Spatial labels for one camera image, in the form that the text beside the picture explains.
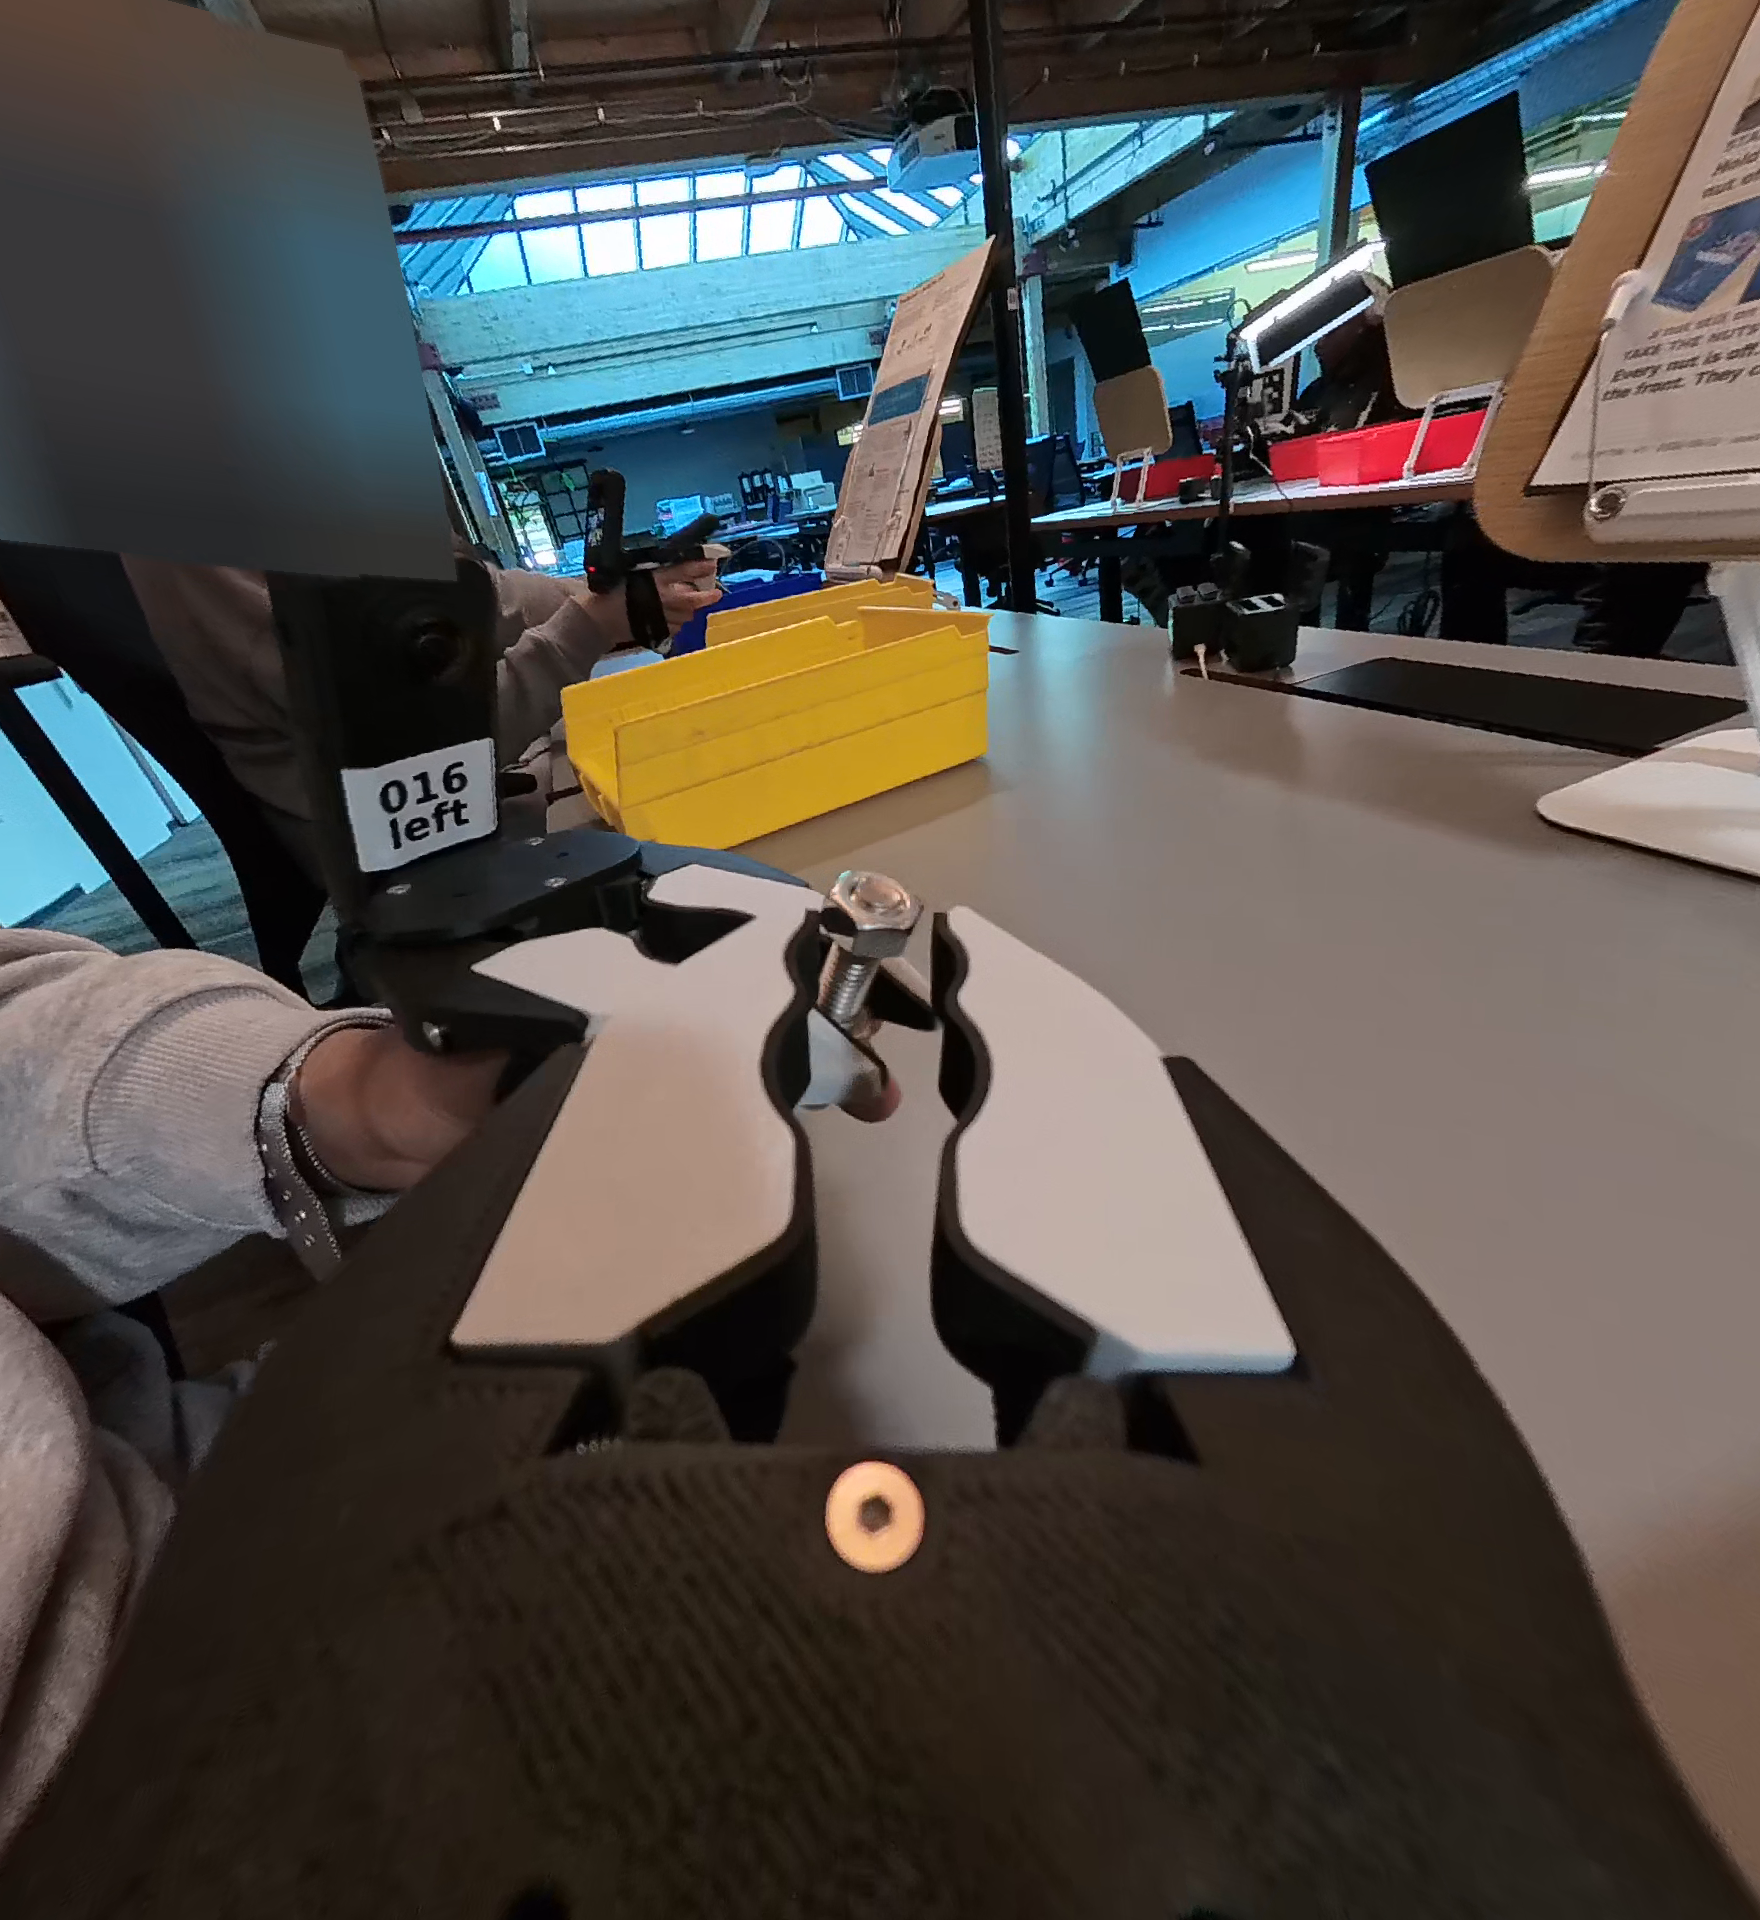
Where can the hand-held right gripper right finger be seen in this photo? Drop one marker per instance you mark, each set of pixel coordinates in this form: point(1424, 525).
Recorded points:
point(1105, 1185)

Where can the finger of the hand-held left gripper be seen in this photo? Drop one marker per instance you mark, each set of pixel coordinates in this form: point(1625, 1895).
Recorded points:
point(753, 893)
point(564, 983)

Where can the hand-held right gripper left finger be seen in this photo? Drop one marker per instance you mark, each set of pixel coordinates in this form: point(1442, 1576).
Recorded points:
point(639, 1171)

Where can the silver hex bolt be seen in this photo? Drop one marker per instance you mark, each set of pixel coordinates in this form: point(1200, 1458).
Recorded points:
point(868, 900)

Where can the person's left forearm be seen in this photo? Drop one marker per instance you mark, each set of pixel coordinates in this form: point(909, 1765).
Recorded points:
point(98, 1096)

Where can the grey desk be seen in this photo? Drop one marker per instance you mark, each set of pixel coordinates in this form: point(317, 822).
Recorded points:
point(1345, 1050)

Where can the long wooden desk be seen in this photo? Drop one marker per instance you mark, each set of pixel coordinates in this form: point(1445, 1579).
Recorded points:
point(1119, 517)

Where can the person's left hand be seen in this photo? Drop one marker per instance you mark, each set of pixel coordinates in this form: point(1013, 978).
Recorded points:
point(385, 1110)

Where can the yellow plastic bin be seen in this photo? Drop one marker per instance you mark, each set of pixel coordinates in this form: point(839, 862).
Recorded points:
point(805, 608)
point(790, 735)

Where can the black office chair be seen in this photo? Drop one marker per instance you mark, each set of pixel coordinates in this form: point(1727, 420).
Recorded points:
point(84, 660)

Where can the cardboard document stand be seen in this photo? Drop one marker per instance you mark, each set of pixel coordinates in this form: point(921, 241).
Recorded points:
point(903, 436)

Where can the black pole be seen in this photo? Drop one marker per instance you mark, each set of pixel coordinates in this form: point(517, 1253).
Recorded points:
point(1002, 375)

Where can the black tripod stand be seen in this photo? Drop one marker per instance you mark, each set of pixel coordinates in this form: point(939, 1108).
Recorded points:
point(1228, 495)

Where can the red plastic bin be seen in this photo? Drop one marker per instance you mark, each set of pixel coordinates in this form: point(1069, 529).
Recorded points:
point(1398, 450)
point(1293, 459)

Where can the person's grey sweater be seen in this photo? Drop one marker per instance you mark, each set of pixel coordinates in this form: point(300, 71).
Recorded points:
point(10, 1501)

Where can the white ceiling projector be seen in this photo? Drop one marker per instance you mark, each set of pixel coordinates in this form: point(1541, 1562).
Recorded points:
point(936, 150)

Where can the white light bar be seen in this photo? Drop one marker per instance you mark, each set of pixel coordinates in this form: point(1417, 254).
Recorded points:
point(1306, 313)

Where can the printed instruction sheet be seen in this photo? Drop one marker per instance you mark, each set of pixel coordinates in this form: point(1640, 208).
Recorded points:
point(1720, 330)

